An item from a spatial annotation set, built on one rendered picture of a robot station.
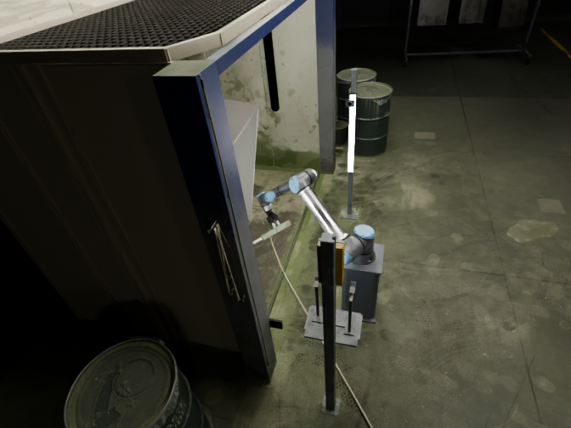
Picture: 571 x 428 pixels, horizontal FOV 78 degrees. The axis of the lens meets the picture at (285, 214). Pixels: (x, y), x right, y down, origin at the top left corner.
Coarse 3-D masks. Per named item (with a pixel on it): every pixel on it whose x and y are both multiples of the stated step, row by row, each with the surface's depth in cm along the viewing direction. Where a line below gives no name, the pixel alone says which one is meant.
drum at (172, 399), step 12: (144, 336) 207; (108, 348) 203; (180, 372) 203; (72, 384) 188; (180, 384) 193; (180, 396) 191; (192, 396) 215; (168, 408) 178; (180, 408) 190; (192, 408) 208; (156, 420) 171; (168, 420) 181; (180, 420) 192; (192, 420) 206; (204, 420) 231
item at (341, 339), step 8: (312, 312) 221; (344, 312) 218; (352, 312) 218; (312, 328) 212; (320, 328) 211; (336, 328) 210; (304, 336) 209; (312, 336) 207; (320, 336) 207; (336, 336) 206; (344, 336) 206; (352, 336) 205; (344, 344) 202; (352, 344) 202
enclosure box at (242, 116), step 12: (228, 108) 258; (240, 108) 260; (252, 108) 262; (228, 120) 245; (240, 120) 247; (252, 120) 277; (240, 132) 237; (252, 132) 284; (240, 144) 294; (252, 144) 291; (240, 156) 301; (252, 156) 299; (240, 168) 309; (252, 168) 306; (240, 180) 318; (252, 180) 315; (252, 192) 322
